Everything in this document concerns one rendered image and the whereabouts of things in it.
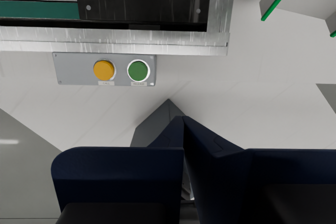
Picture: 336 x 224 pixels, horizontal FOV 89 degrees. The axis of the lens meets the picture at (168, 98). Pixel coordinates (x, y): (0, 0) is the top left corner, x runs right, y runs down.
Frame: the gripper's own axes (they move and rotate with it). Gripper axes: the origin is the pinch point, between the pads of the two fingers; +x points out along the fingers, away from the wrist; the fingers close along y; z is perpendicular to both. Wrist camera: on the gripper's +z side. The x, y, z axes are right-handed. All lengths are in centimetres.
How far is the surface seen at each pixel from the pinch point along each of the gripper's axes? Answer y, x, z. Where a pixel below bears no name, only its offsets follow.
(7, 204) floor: 159, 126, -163
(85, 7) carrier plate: 15.5, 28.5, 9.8
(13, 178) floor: 144, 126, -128
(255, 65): -23.8, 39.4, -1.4
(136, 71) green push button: 6.7, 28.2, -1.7
